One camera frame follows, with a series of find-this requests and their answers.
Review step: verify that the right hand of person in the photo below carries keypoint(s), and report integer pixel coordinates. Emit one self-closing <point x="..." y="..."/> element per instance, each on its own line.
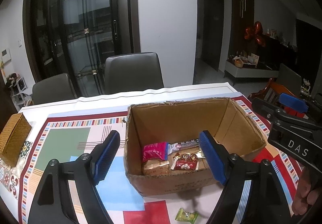
<point x="305" y="195"/>

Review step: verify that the woven wicker box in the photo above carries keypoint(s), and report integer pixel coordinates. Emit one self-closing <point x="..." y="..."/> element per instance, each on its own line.
<point x="13" y="137"/>

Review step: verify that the grey chair left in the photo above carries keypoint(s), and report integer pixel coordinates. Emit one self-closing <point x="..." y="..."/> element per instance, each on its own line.
<point x="54" y="89"/>

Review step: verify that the white low cabinet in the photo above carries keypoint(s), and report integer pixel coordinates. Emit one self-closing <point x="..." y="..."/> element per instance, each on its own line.
<point x="246" y="74"/>

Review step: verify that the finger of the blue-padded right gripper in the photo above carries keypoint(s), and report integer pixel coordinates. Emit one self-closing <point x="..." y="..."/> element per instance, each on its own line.
<point x="266" y="201"/>

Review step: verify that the white shelf with clutter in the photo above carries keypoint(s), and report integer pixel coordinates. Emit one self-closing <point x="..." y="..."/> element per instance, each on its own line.
<point x="20" y="94"/>

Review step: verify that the grey chair near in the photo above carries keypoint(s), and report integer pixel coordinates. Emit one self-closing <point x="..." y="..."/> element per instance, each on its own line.
<point x="132" y="72"/>

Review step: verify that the white black snack bar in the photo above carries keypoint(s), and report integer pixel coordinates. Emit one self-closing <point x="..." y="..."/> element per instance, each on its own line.
<point x="175" y="147"/>

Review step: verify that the red heart balloon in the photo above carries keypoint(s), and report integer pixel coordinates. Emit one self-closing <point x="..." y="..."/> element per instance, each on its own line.
<point x="255" y="32"/>

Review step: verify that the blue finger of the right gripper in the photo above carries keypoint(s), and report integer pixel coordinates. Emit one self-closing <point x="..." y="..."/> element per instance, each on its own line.
<point x="292" y="102"/>

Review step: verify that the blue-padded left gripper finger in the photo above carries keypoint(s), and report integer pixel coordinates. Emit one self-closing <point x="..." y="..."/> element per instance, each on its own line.
<point x="52" y="201"/>

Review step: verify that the brown cardboard box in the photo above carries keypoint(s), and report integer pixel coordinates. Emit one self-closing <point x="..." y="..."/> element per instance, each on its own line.
<point x="173" y="122"/>

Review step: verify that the colourful patterned tablecloth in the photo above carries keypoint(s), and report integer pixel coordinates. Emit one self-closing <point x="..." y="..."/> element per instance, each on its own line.
<point x="65" y="130"/>

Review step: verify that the wall intercom panel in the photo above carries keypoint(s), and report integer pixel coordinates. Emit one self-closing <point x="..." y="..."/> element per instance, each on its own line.
<point x="5" y="55"/>

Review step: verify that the grey chair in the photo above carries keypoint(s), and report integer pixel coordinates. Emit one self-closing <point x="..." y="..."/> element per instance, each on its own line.
<point x="132" y="72"/>
<point x="54" y="89"/>

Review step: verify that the beige snack packet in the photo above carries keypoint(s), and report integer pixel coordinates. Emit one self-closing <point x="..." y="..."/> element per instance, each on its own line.
<point x="155" y="167"/>

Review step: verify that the green candy packet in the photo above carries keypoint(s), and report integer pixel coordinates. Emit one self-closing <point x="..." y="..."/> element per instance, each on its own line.
<point x="185" y="216"/>

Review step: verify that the pink red snack packet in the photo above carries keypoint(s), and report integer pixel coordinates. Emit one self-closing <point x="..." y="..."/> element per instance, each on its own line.
<point x="155" y="151"/>

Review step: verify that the red wooden chair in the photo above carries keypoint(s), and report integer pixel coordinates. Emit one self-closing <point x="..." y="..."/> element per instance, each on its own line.
<point x="271" y="94"/>

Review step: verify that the glass sliding door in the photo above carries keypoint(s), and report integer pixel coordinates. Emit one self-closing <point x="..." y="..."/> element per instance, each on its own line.
<point x="75" y="37"/>

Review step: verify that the small red candy packet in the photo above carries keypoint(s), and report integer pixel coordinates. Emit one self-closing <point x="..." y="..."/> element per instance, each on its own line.
<point x="185" y="162"/>

